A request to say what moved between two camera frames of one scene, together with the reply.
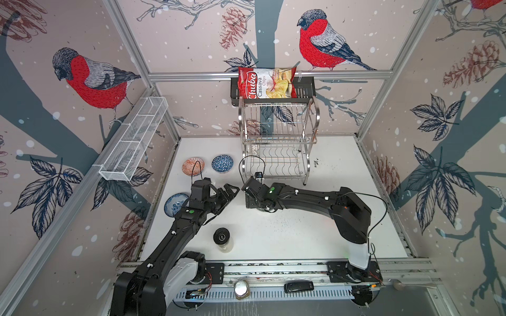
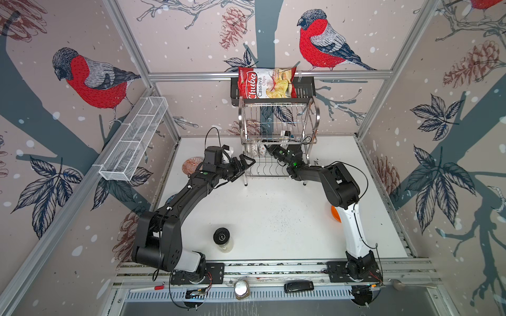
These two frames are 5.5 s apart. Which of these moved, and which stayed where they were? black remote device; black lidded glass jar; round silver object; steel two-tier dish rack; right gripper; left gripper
Moved: right gripper; left gripper
Stayed: black lidded glass jar; round silver object; steel two-tier dish rack; black remote device
